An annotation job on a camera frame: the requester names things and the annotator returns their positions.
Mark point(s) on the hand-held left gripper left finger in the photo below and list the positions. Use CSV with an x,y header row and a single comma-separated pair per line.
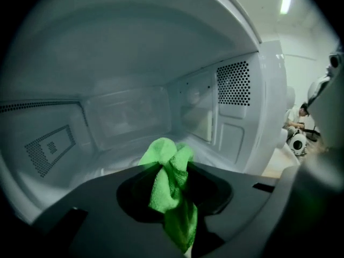
x,y
94,219

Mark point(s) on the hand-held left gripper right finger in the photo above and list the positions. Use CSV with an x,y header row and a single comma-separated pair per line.
x,y
250,214

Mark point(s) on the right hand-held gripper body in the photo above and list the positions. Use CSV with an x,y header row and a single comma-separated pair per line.
x,y
328,95

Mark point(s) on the green cloth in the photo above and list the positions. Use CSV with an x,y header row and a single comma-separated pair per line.
x,y
166,187

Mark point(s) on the white microwave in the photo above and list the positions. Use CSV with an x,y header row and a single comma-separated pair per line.
x,y
134,63

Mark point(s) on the white round device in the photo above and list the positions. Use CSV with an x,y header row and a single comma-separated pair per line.
x,y
297,143

